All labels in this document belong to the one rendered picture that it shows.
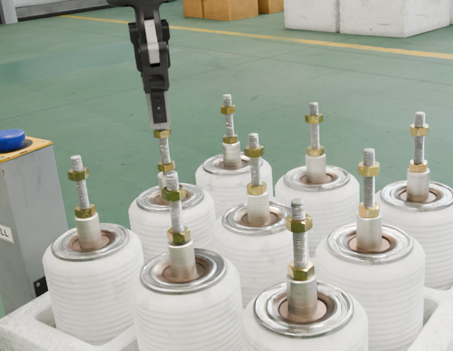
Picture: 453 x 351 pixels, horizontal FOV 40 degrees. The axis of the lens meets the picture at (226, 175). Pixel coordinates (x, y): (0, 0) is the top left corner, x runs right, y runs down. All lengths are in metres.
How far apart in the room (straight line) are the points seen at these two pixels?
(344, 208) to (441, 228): 0.11
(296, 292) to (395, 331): 0.13
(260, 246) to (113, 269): 0.14
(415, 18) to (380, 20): 0.16
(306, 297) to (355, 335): 0.04
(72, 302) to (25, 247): 0.16
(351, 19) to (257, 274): 2.76
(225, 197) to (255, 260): 0.17
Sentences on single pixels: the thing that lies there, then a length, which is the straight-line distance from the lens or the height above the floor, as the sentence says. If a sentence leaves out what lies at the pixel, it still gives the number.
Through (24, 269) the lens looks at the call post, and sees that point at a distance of 0.76.
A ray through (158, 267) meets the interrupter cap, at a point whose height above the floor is 0.25.
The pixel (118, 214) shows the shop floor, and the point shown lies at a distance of 1.32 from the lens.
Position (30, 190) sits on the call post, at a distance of 0.74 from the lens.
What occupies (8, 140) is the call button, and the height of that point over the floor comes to 0.33.
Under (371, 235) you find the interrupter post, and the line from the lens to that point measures 0.56.
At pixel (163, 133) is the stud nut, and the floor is 0.33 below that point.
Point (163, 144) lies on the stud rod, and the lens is 0.67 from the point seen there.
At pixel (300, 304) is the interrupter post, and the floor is 0.26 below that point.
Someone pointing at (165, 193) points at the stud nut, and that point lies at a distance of 0.51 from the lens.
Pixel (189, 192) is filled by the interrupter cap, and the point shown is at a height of 0.25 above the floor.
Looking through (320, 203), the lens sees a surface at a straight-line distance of 0.68.
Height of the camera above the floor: 0.52
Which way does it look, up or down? 21 degrees down
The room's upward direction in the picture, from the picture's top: 5 degrees counter-clockwise
